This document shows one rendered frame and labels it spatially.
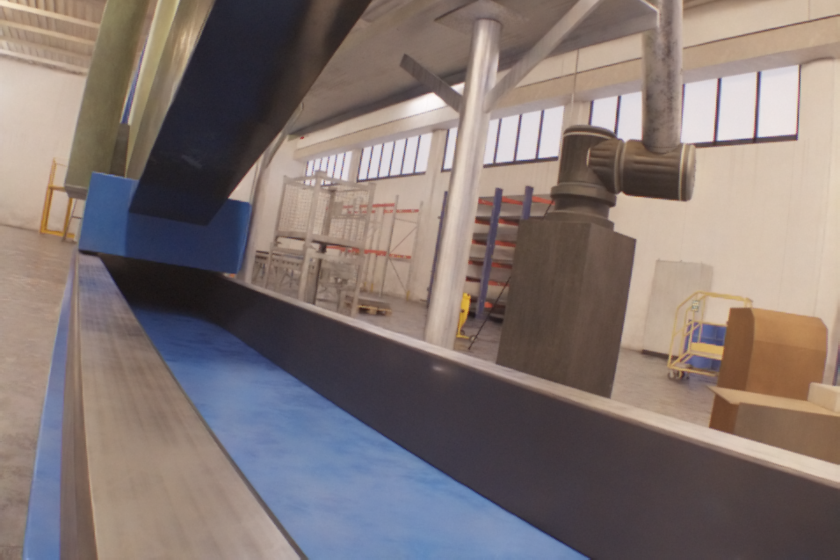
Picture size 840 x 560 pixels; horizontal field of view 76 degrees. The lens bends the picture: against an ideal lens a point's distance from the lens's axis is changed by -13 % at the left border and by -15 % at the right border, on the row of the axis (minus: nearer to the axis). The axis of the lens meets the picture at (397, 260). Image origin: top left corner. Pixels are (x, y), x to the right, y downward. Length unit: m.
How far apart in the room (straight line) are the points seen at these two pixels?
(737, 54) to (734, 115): 1.39
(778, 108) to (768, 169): 1.33
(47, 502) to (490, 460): 0.35
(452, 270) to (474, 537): 0.47
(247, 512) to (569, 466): 0.34
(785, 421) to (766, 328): 0.74
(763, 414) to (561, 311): 0.71
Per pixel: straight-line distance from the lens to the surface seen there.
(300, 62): 0.95
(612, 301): 2.14
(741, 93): 14.47
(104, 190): 1.51
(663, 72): 2.06
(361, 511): 0.49
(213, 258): 1.55
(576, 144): 2.17
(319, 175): 7.75
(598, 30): 1.00
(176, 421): 0.25
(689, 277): 13.25
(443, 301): 0.86
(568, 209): 2.12
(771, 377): 2.62
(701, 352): 8.62
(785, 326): 2.65
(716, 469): 0.41
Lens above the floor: 0.78
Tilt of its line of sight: 2 degrees up
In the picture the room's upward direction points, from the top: 9 degrees clockwise
